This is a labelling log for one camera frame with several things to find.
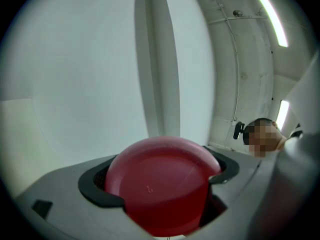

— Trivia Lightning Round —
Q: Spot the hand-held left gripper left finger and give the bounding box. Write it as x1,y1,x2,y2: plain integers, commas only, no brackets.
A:
14,153,161,240

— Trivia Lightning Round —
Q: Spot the ceiling light panel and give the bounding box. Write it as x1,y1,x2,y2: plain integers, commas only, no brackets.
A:
276,100,290,131
257,0,289,48

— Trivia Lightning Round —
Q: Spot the pink spray bottle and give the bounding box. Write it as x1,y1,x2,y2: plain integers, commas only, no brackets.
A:
104,135,223,238

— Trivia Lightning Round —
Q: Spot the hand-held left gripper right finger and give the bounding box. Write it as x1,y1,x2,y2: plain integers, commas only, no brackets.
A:
199,145,266,228

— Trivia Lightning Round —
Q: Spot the black head-mounted camera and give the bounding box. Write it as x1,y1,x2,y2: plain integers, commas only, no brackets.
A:
233,121,246,140

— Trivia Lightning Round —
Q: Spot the person's head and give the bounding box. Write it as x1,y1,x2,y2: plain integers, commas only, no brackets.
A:
243,117,288,157

